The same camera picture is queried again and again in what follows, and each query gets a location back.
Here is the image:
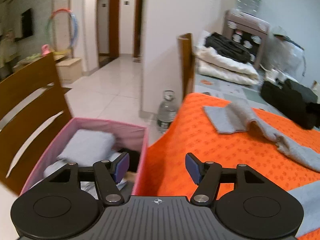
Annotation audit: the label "colourful hula hoop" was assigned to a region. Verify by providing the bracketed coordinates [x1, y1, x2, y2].
[45, 8, 78, 55]

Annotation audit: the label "pink fabric basket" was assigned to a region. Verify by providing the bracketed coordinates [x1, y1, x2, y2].
[19, 117, 148, 198]

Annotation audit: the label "dark wooden doorway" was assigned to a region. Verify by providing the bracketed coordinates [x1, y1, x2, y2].
[96, 0, 145, 68]

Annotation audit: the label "wooden chair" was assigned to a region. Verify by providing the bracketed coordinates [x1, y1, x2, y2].
[0, 52, 73, 195]
[177, 33, 196, 100]

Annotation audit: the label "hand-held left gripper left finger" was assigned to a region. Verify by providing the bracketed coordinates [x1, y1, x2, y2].
[47, 152, 130, 207]

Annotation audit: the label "plastic-covered appliance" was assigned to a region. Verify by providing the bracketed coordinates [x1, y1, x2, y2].
[265, 26, 307, 80]

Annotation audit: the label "dark grey garment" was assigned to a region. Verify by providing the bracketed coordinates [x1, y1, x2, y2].
[285, 79, 318, 103]

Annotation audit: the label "light grey clothes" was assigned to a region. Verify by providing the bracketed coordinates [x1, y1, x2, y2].
[44, 129, 130, 193]

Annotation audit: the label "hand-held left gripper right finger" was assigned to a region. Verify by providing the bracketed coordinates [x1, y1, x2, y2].
[185, 152, 268, 206]

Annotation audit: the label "grey pants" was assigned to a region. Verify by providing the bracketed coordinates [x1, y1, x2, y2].
[202, 99, 320, 235]

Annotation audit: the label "dark grey folded clothes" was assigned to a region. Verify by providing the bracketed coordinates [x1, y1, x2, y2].
[204, 32, 252, 63]

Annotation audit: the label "black garment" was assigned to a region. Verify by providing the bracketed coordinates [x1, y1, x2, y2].
[261, 80, 320, 130]

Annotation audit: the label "beige cabinet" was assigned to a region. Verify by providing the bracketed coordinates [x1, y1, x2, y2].
[54, 57, 83, 83]

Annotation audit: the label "pink water dispenser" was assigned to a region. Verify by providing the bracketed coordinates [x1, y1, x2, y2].
[223, 9, 271, 69]

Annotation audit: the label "large plastic water jug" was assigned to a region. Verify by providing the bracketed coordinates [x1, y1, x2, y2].
[157, 90, 178, 134]

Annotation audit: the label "white folded quilt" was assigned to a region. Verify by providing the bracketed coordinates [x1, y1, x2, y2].
[195, 31, 260, 85]

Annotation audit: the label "orange patterned mat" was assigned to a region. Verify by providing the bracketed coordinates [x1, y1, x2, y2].
[136, 92, 320, 240]

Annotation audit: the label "black wall television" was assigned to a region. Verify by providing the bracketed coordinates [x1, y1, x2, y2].
[21, 8, 34, 39]

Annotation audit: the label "leaf patterned tablecloth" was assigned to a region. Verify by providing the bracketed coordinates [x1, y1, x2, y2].
[194, 74, 285, 110]

